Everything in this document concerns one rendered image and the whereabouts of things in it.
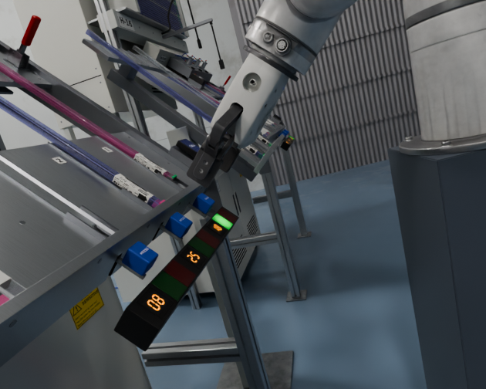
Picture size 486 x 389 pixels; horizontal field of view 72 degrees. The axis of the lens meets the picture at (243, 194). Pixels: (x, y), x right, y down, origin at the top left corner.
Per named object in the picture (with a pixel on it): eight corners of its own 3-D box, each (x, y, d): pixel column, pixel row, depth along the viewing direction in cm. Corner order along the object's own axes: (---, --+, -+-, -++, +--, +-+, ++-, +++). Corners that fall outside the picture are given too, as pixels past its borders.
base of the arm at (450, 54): (487, 123, 61) (476, 16, 57) (586, 125, 43) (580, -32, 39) (383, 148, 63) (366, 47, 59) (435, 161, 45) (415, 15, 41)
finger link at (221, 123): (237, 105, 34) (212, 151, 36) (253, 101, 41) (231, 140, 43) (227, 99, 34) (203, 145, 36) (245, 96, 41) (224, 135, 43)
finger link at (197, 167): (227, 145, 36) (200, 194, 39) (234, 141, 39) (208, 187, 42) (203, 129, 36) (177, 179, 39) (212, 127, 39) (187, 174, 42)
